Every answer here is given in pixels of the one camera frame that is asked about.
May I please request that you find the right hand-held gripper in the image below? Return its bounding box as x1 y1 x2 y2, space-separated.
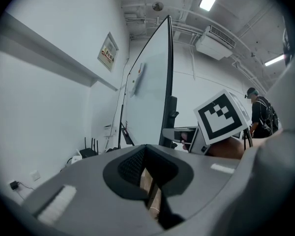
162 89 251 155

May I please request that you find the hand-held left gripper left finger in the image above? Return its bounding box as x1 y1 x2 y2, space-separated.
22 144 167 236

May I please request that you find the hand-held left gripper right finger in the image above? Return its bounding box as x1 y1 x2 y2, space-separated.
139 144 242 236

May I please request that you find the black framed whiteboard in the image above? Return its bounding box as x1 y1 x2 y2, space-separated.
118 15 179 149

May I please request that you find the person's right forearm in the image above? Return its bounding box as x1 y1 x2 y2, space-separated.
207 136 245 160

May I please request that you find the person's right hand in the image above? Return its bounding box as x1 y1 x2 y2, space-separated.
180 131 192 152

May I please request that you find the white network box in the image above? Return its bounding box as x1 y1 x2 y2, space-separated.
70 148 83 165

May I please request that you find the black router with antennas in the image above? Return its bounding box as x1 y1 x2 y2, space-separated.
79 136 99 159

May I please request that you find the person's light shirt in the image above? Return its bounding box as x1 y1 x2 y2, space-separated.
220 45 295 236

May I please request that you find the white ceiling air conditioner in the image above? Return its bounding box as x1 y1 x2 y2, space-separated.
195 25 237 61

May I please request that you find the bundle of white ceiling pipes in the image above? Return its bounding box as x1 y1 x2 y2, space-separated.
122 2 273 90

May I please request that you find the round ceiling smoke detector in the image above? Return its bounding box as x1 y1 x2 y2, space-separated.
152 1 165 12

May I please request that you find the thin black wall cable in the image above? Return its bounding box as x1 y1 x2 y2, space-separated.
105 57 130 152

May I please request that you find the grey wall electrical panel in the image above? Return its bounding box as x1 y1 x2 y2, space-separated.
97 31 119 73

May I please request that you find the white wall ledge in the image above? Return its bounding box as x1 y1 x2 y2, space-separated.
0 11 119 92

